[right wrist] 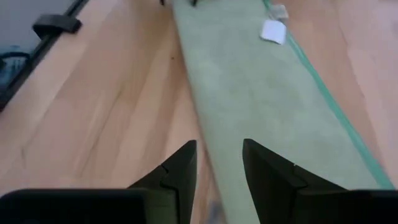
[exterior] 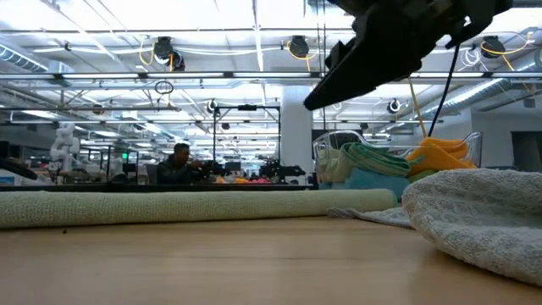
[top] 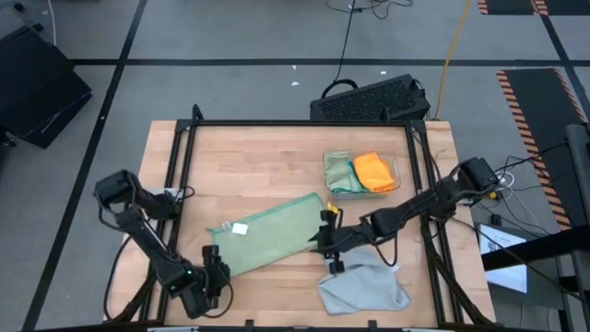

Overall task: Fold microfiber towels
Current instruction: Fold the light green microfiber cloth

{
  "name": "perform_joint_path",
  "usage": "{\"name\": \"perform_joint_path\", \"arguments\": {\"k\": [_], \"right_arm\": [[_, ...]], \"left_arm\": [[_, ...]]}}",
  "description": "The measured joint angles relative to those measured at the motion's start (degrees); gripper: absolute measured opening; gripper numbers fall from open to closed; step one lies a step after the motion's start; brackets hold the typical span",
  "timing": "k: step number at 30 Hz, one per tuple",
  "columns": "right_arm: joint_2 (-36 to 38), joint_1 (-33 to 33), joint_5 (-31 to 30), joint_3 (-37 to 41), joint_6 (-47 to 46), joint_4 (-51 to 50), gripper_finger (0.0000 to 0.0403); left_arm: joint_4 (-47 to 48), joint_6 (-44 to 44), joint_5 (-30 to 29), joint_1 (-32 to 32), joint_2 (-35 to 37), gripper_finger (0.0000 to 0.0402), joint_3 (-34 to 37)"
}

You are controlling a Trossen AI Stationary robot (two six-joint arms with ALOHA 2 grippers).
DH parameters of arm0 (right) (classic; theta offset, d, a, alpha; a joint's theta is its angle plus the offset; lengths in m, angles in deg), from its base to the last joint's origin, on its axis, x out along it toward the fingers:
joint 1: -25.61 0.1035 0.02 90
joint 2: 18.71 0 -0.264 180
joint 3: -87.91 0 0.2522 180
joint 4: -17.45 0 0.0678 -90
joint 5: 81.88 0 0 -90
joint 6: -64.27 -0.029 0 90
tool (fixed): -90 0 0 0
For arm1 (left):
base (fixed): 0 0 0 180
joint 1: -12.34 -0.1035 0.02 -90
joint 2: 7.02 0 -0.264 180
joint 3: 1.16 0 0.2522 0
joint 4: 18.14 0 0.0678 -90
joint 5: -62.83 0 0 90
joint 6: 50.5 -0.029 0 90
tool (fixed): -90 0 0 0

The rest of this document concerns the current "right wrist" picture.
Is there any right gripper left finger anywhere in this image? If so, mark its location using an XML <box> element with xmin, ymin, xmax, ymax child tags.
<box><xmin>127</xmin><ymin>139</ymin><xmax>198</xmax><ymax>224</ymax></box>

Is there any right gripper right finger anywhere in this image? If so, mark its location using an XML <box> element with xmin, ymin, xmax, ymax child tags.
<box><xmin>242</xmin><ymin>138</ymin><xmax>348</xmax><ymax>224</ymax></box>

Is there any pale green towel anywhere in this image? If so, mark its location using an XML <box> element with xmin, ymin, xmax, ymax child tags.
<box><xmin>172</xmin><ymin>0</ymin><xmax>396</xmax><ymax>224</ymax></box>

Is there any black aluminium table frame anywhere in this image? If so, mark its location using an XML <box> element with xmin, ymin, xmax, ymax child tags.
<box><xmin>0</xmin><ymin>0</ymin><xmax>90</xmax><ymax>110</ymax></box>

